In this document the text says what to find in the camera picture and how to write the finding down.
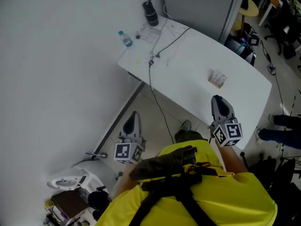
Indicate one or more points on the black office chair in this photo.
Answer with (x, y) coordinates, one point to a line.
(287, 29)

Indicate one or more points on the black mesh chair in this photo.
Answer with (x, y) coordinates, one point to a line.
(282, 178)

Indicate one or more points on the grey partition panel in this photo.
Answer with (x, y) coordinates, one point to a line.
(200, 6)

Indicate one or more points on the black camera device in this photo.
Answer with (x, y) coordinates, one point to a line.
(98, 198)

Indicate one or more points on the person's grey shoe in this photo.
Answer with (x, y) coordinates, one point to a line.
(186, 125)

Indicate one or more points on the black equipment case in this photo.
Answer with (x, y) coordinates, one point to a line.
(242, 47)

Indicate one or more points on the yellow round table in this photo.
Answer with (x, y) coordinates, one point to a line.
(249, 8)

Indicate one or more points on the black insulated flask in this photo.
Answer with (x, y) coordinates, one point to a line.
(151, 13)

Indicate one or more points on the person's right forearm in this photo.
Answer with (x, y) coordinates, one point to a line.
(230, 157)

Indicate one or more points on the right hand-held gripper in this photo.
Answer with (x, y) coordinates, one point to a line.
(227, 132)

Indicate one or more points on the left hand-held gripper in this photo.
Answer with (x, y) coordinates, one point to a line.
(129, 150)

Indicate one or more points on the clear plastic water bottle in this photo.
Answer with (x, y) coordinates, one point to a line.
(126, 39)

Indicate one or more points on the white plastic machine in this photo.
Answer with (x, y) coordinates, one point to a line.
(77, 178)

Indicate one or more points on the small black adapter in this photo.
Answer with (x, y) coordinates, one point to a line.
(137, 35)

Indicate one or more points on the white power strip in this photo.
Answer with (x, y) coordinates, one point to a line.
(160, 60)

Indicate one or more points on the brown cardboard box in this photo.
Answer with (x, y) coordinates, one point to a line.
(69, 204)

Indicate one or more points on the person's yellow shirt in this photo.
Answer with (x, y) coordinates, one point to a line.
(225, 196)

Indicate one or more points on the black chest harness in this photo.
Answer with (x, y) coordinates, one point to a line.
(169, 171)

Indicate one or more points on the person's dark trouser leg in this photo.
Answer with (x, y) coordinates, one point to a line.
(187, 136)

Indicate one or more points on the white desk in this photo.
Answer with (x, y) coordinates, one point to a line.
(270, 1)

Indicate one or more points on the person's left forearm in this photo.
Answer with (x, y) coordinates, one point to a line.
(125, 178)

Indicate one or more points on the black table leg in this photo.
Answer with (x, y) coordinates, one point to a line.
(117, 119)

